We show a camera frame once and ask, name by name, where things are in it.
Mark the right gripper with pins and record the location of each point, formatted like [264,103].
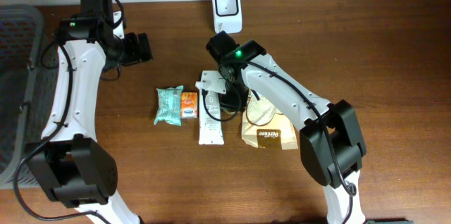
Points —
[232,99]

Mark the white barcode scanner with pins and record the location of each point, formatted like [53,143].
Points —
[227,16]

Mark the orange tissue pack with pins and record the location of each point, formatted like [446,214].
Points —
[188,105]

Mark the teal snack packet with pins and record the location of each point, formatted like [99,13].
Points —
[169,103]

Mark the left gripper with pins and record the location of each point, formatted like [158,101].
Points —
[132,49]

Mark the brown grain bag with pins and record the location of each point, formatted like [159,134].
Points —
[264,126]

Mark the grey plastic basket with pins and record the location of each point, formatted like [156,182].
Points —
[27,89]

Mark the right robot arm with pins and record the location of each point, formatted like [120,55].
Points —
[332,143]

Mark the white cream tube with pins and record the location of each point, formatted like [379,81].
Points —
[210,130]

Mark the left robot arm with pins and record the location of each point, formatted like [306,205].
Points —
[68,163]

